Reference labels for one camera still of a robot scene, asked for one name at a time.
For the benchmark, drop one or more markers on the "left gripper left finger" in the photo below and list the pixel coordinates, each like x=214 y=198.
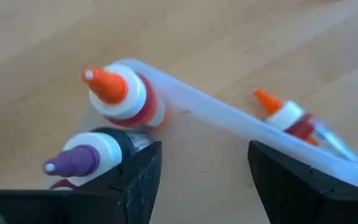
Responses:
x=129 y=193

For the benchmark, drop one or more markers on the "large purple-tipped coloring bottle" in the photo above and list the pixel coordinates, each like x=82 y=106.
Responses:
x=89 y=155

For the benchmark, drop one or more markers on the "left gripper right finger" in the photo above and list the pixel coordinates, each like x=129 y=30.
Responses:
x=306 y=199

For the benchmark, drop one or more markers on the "clear plastic storage bin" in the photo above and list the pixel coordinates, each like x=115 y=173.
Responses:
x=228 y=118

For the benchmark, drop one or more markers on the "large orange-banded coloring bottle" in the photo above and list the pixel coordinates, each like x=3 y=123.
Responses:
x=286 y=115

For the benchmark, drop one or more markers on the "large orange food coloring bottle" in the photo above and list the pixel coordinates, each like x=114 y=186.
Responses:
x=117 y=90

